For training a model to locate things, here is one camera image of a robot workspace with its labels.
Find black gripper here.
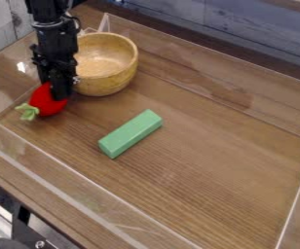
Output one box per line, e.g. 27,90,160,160
30,15,81,100

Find wooden bowl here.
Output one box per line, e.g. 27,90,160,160
74,32,138,96

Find clear acrylic tray wall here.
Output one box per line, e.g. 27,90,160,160
0,6,300,249

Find red plush strawberry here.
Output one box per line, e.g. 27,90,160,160
15,82,69,121

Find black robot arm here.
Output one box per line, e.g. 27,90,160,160
26,0,81,100

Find black table leg bracket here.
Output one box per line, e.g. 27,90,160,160
11,204,58,249

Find green rectangular block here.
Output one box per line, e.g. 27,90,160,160
98,109,164,159

